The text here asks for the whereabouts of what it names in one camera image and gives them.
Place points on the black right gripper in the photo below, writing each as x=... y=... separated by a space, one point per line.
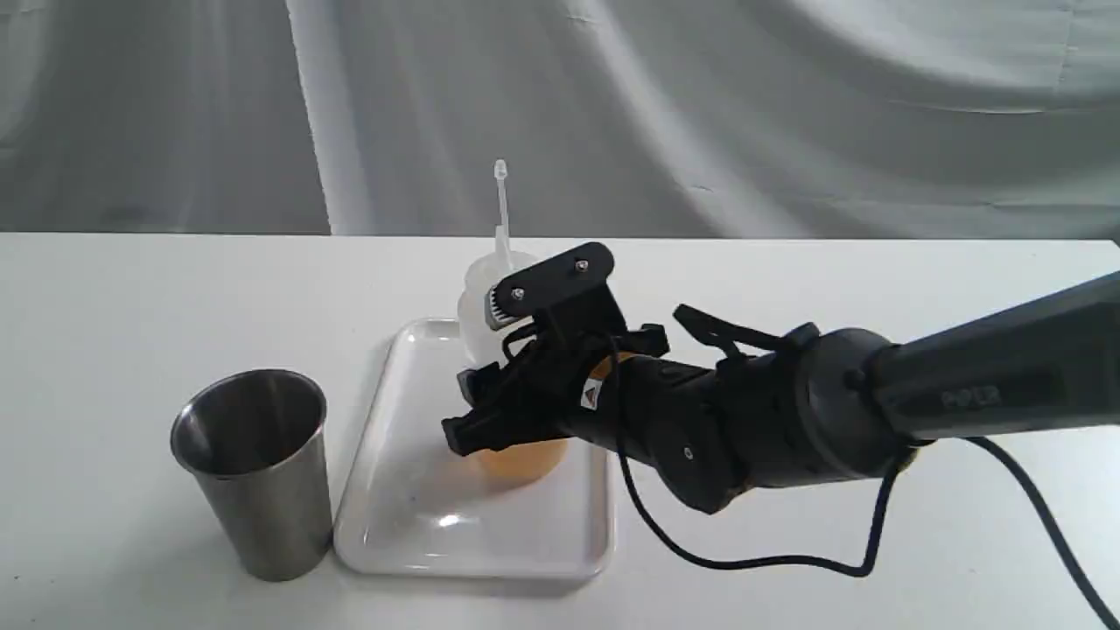
x=549 y=394

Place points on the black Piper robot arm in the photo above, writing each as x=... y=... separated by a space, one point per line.
x=793 y=410

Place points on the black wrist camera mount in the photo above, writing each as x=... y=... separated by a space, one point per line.
x=566 y=296

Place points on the grey fabric backdrop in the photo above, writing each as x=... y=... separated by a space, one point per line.
x=644 y=119

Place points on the stainless steel cup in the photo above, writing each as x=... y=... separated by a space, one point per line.
x=255 y=443

